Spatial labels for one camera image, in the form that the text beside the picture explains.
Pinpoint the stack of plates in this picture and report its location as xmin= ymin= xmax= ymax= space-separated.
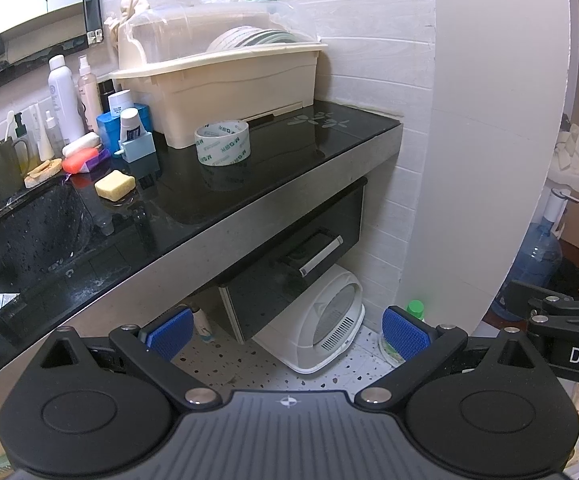
xmin=206 ymin=26 xmax=299 ymax=54

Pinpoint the white drain pipe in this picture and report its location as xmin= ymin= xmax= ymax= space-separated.
xmin=188 ymin=304 xmax=215 ymax=344

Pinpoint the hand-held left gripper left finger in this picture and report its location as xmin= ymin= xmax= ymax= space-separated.
xmin=37 ymin=306 xmax=223 ymax=411

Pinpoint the black front drawer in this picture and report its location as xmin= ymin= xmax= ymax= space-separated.
xmin=218 ymin=183 xmax=368 ymax=345

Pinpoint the yellow soap bar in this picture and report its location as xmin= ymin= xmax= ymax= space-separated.
xmin=94 ymin=170 xmax=136 ymax=200

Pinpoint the white hanging cloth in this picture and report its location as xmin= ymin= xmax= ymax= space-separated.
xmin=548 ymin=123 xmax=579 ymax=195

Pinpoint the clear tape roll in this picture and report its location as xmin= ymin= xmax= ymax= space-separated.
xmin=194 ymin=120 xmax=252 ymax=167

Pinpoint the blue box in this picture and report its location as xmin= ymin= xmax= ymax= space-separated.
xmin=96 ymin=103 xmax=151 ymax=153

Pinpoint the clear dish rack lid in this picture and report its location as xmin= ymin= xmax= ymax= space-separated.
xmin=118 ymin=4 xmax=320 ymax=72

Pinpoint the purple soap packet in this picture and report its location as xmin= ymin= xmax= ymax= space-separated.
xmin=84 ymin=147 xmax=112 ymax=171

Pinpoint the black sink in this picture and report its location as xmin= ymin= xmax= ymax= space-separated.
xmin=0 ymin=179 xmax=96 ymax=297

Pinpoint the beige dish rack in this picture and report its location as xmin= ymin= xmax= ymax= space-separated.
xmin=110 ymin=42 xmax=328 ymax=150

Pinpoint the dark green cup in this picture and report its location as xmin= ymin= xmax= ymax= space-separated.
xmin=0 ymin=139 xmax=30 ymax=200

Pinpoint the white jar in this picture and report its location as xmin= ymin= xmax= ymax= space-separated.
xmin=108 ymin=89 xmax=133 ymax=117

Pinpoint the beige cloth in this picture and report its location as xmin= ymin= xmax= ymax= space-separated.
xmin=104 ymin=0 xmax=151 ymax=37

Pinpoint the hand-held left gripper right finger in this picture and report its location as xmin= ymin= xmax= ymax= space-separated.
xmin=354 ymin=305 xmax=545 ymax=411

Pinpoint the tall white bottle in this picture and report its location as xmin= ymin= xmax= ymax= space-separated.
xmin=48 ymin=54 xmax=86 ymax=145

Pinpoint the white cat litter box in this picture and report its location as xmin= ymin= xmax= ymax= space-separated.
xmin=254 ymin=263 xmax=365 ymax=375

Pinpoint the blue water jug with pump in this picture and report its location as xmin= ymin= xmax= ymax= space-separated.
xmin=491 ymin=187 xmax=579 ymax=322

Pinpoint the white cosmetic tube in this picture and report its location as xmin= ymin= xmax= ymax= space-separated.
xmin=31 ymin=104 xmax=54 ymax=162

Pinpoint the white toothpaste tube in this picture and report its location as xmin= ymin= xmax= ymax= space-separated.
xmin=119 ymin=108 xmax=143 ymax=144

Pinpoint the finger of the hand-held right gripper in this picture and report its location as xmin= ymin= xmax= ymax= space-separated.
xmin=500 ymin=260 xmax=579 ymax=323

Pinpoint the pink spray bottle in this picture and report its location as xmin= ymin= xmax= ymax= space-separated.
xmin=77 ymin=54 xmax=103 ymax=134

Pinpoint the blue toothpaste holder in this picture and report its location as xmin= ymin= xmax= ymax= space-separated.
xmin=116 ymin=130 xmax=157 ymax=163

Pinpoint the green cap detergent bottle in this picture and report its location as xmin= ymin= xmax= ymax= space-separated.
xmin=379 ymin=300 xmax=426 ymax=367

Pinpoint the wooden scrub brush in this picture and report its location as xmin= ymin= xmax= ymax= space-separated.
xmin=24 ymin=158 xmax=64 ymax=189

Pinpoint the small dropper bottle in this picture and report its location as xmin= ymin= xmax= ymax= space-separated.
xmin=44 ymin=110 xmax=66 ymax=149

